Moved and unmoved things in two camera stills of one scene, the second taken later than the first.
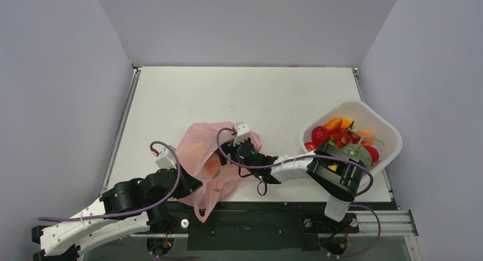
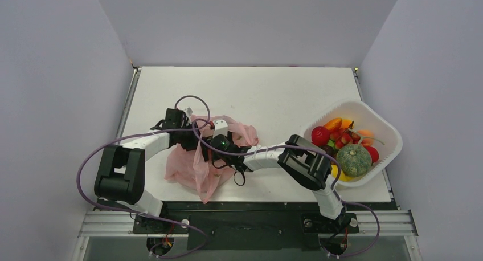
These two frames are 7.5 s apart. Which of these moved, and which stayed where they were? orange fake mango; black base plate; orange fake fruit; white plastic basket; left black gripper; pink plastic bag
Moved: left black gripper; pink plastic bag
Stayed: orange fake mango; white plastic basket; black base plate; orange fake fruit
